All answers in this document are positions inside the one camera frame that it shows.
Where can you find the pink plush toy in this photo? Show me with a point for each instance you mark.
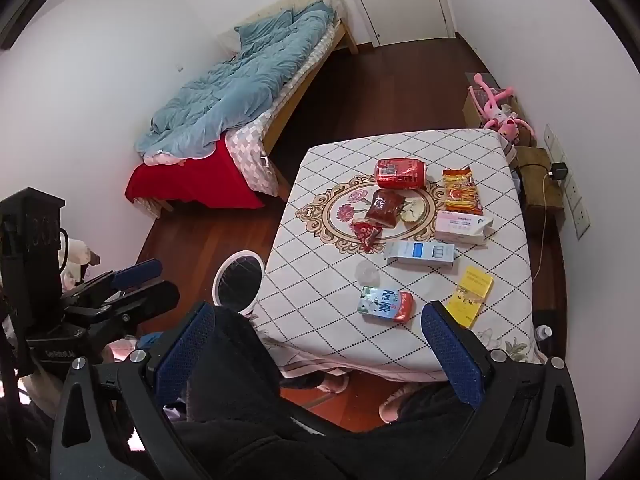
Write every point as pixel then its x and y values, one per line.
pixel 502 115

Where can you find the checkered bed sheet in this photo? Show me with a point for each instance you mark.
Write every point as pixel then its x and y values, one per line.
pixel 250 155

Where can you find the red blanket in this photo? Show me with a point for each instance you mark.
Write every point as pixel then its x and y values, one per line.
pixel 190 180

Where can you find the person's black fleece trousers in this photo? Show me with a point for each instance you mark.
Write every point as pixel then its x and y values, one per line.
pixel 235 385

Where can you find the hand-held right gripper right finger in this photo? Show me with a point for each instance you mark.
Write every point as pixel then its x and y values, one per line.
pixel 450 352

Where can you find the small white-capped bottle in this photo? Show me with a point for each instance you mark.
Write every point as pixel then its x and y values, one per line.
pixel 543 333

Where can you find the white round trash bin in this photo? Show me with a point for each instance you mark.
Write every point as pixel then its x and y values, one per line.
pixel 239 282

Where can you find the wooden bed frame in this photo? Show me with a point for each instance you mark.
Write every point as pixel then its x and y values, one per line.
pixel 295 110

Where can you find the red soda can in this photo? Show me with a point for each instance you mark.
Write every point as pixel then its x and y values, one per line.
pixel 400 174

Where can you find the blue cloth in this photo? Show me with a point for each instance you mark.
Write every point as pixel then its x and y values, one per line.
pixel 147 341

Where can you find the white door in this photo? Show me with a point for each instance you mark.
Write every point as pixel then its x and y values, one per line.
pixel 400 0

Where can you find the small red wrapper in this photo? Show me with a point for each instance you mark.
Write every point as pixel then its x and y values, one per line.
pixel 365 232

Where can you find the yellow box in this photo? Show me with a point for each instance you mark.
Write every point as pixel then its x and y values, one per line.
pixel 470 295

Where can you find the wooden side cabinet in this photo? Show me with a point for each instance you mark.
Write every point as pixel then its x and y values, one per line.
pixel 540 187

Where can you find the black charger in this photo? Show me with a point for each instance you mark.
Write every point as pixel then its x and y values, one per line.
pixel 557 171

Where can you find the bitten bread piece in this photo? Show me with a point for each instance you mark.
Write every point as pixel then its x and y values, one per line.
pixel 412 211

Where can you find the white box with pink label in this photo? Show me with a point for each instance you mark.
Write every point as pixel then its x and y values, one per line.
pixel 460 227

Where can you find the white and blue carton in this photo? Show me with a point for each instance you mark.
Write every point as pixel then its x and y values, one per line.
pixel 419 254

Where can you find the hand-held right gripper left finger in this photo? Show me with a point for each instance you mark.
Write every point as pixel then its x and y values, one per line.
pixel 182 345

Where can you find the cardboard box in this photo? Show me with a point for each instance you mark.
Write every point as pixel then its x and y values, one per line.
pixel 472 110

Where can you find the white wall socket row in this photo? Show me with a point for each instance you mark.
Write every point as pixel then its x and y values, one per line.
pixel 575 200

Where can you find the brown snack wrapper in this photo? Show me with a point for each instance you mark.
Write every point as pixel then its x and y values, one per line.
pixel 384 208

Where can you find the orange snack packet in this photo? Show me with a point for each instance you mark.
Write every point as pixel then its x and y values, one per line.
pixel 461 191

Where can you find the blue pillow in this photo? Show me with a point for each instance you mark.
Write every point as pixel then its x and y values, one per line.
pixel 262 27

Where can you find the green and red milk carton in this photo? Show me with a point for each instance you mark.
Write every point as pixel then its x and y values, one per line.
pixel 384 304

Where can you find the pink slipper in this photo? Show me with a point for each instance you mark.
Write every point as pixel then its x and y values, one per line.
pixel 332 385
pixel 395 405

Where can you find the blue duvet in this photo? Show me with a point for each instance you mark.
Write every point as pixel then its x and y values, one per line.
pixel 235 95

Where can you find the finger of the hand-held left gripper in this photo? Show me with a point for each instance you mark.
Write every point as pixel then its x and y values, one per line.
pixel 145 302
pixel 137 274

